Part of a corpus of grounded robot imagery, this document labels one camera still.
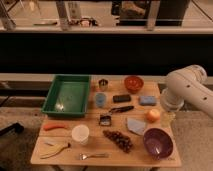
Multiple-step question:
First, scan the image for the silver fork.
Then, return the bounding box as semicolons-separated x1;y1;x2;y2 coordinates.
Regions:
79;153;109;160

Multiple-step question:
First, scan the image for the small metal cup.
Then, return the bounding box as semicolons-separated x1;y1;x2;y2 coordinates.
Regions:
98;79;108;91

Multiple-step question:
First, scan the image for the blue sponge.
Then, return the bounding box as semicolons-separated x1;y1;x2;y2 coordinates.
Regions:
139;96;157;106

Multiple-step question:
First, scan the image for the orange fruit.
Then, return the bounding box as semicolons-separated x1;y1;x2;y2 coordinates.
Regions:
146;109;160;122

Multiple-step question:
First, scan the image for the blue folded cloth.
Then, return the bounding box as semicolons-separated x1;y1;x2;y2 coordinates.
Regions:
126;118;146;136

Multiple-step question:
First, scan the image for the green plastic tray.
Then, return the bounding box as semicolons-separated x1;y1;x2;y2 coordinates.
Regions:
42;75;91;118

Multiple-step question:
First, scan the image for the black handled peeler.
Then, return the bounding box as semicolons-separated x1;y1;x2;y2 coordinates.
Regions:
99;105;134;126

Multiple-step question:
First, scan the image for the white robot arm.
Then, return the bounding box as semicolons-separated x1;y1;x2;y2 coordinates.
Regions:
160;65;213;119

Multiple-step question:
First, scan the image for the yellow banana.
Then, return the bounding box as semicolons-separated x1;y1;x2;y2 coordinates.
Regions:
39;143;71;159

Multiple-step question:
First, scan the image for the purple bowl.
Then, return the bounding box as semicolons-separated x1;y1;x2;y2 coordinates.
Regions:
143;128;174;160

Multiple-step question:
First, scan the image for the wooden folding table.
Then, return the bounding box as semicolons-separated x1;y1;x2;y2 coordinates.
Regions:
30;80;182;168

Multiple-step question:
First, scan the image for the red bowl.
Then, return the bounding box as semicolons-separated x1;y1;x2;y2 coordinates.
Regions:
124;76;144;94

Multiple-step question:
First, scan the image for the blue plastic cup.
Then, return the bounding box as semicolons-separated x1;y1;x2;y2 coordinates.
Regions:
95;93;106;108

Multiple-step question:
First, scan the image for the orange carrot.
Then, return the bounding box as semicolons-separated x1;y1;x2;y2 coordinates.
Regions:
43;124;68;131

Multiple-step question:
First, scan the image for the bunch of dark grapes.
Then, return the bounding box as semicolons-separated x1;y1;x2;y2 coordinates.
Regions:
103;130;133;153

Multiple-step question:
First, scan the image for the white plastic cup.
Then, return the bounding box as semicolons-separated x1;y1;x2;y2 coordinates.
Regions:
71;124;90;145

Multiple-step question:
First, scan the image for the black rectangular block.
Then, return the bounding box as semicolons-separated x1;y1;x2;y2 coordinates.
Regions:
113;94;131;103

